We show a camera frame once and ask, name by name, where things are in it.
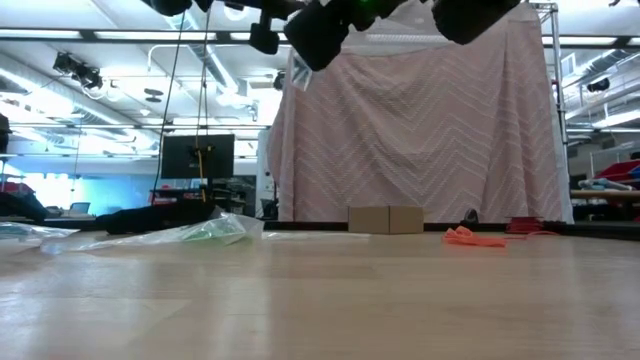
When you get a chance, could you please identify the black computer monitor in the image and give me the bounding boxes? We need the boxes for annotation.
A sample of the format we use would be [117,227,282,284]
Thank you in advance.
[160,133,236,180]

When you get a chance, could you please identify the black ceiling spotlight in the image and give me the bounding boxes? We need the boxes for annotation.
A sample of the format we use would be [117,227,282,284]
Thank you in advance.
[52,51,105,92]

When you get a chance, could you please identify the orange rubber band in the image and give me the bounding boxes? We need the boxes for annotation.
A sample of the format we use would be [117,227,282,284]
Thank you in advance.
[464,234,508,249]
[440,225,481,246]

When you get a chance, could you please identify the small cardboard box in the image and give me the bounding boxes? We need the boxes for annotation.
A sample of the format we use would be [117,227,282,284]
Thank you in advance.
[348,205,426,235]

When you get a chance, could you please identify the wooden workbench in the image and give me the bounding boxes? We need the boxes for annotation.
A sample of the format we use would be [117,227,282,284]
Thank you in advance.
[569,188,640,221]

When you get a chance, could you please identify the black aluminium table frame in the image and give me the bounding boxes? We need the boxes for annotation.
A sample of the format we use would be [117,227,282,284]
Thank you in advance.
[0,214,640,242]

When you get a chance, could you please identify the pink chevron curtain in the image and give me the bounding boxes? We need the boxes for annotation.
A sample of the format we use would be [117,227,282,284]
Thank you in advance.
[267,2,575,224]

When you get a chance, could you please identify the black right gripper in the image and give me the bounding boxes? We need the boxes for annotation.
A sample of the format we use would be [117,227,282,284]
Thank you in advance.
[283,0,522,72]

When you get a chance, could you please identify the green rubber band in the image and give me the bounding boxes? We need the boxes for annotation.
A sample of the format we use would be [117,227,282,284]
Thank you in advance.
[179,222,247,245]

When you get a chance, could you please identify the thin black hanging cable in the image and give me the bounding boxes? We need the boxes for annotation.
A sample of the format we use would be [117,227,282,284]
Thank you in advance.
[152,9,187,196]

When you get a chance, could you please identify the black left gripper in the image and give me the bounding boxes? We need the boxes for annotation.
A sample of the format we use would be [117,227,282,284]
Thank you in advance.
[142,0,309,56]

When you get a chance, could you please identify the red storage bin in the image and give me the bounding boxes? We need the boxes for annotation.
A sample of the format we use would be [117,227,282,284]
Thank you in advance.
[594,158,640,184]

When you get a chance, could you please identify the blue white roll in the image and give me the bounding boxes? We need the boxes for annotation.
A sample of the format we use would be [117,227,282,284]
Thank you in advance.
[577,177,635,193]

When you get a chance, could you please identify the dark cluttered desk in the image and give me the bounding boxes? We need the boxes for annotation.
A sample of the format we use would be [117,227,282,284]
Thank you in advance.
[149,177,261,219]

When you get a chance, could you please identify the metal curtain rack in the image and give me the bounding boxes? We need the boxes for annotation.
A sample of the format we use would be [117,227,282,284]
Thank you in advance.
[519,2,574,224]

